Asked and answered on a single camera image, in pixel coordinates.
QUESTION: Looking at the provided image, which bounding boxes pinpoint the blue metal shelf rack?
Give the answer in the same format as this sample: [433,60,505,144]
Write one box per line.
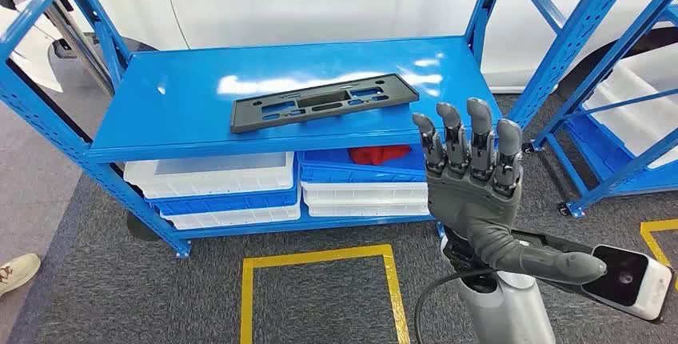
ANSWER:
[521,0,678,219]
[0,0,644,259]

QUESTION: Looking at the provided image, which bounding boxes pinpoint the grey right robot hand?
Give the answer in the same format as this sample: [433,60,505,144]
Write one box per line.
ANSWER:
[412,98,608,286]

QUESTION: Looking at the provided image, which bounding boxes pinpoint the blue plastic bin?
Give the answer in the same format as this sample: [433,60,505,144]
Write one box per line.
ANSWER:
[296,145,429,184]
[147,182,301,218]

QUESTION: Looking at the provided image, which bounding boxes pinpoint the person's shoe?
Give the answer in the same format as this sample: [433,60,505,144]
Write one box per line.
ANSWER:
[0,253,42,298]

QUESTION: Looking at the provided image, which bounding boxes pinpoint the white plastic bin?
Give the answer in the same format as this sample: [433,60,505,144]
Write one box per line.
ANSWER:
[616,42,678,96]
[158,201,302,231]
[582,66,678,170]
[301,181,429,206]
[305,202,431,218]

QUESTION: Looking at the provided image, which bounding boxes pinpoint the black plastic bracket part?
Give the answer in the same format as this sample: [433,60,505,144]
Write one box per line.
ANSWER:
[230,72,421,135]

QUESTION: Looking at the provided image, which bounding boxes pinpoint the white bin with clear lid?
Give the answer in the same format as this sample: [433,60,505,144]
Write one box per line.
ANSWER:
[123,151,296,201]

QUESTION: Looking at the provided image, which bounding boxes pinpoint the black cable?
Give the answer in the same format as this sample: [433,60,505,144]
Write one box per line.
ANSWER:
[413,267,497,344]

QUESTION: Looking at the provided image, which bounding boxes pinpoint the white car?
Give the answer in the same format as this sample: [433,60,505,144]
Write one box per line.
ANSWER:
[0,0,678,100]

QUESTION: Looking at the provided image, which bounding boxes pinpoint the red cloth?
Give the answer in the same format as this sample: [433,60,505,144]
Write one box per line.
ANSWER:
[348,145,413,166]

